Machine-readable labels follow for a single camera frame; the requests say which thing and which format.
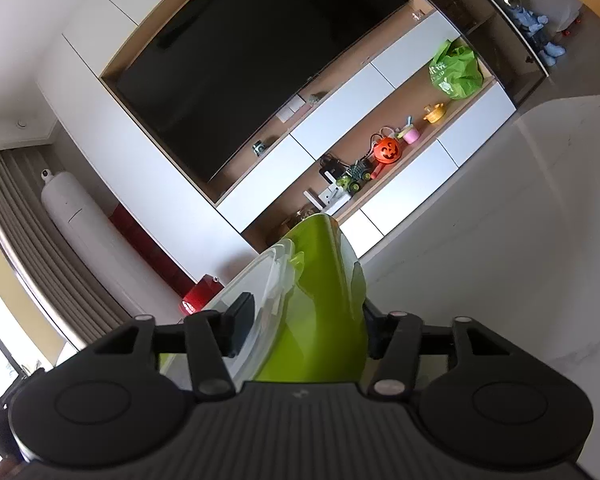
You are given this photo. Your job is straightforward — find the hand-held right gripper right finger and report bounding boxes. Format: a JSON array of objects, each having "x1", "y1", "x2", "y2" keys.
[{"x1": 362, "y1": 304, "x2": 498, "y2": 402}]

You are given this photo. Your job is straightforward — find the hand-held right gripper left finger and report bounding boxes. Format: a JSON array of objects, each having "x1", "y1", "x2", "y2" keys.
[{"x1": 94, "y1": 292, "x2": 257, "y2": 403}]

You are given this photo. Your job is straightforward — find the green lid with clear flap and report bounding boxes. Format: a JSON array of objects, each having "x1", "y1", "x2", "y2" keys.
[{"x1": 157, "y1": 212, "x2": 368, "y2": 393}]

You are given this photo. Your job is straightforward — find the red glossy bin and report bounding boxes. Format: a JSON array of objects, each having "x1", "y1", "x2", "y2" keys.
[{"x1": 180, "y1": 275, "x2": 226, "y2": 317}]

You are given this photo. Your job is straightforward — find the white router device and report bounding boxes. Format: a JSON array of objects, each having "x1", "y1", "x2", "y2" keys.
[{"x1": 302, "y1": 185, "x2": 353, "y2": 213}]

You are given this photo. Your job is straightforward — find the green toy truck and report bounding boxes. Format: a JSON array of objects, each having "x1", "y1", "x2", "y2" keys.
[{"x1": 336, "y1": 160, "x2": 373, "y2": 195}]

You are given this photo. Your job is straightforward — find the beige curtain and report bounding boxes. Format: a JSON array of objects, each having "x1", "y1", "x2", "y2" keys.
[{"x1": 0, "y1": 150, "x2": 131, "y2": 351}]

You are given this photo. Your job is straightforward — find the orange pumpkin bucket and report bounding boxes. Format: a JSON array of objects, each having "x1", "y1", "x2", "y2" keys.
[{"x1": 370, "y1": 132, "x2": 405, "y2": 165}]

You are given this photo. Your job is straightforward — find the white tower air conditioner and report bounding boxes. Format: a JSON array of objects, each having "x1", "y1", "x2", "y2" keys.
[{"x1": 40, "y1": 167, "x2": 146, "y2": 321}]

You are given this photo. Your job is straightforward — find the pink toy pot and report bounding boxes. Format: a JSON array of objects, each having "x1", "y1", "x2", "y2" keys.
[{"x1": 397, "y1": 117, "x2": 422, "y2": 145}]

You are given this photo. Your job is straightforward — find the yellow toy pot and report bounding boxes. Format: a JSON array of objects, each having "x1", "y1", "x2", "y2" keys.
[{"x1": 422, "y1": 101, "x2": 451, "y2": 125}]

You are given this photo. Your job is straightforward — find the black television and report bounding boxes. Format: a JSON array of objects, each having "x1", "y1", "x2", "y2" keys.
[{"x1": 112, "y1": 0, "x2": 413, "y2": 186}]

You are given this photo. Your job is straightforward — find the green plastic bag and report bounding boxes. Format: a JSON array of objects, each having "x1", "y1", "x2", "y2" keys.
[{"x1": 427, "y1": 39, "x2": 485, "y2": 100}]

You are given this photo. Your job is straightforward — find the dark glass cabinet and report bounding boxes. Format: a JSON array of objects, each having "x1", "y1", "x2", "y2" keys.
[{"x1": 410, "y1": 0, "x2": 551, "y2": 106}]

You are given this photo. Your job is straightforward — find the blue astronaut figure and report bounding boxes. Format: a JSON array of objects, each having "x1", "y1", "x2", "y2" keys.
[{"x1": 497, "y1": 0, "x2": 567, "y2": 67}]

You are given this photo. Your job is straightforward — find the white wall socket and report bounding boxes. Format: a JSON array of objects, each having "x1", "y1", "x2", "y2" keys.
[{"x1": 278, "y1": 97, "x2": 306, "y2": 123}]

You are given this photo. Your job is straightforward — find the white wooden wall cabinet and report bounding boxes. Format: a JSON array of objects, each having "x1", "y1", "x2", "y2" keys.
[{"x1": 35, "y1": 0, "x2": 551, "y2": 256}]

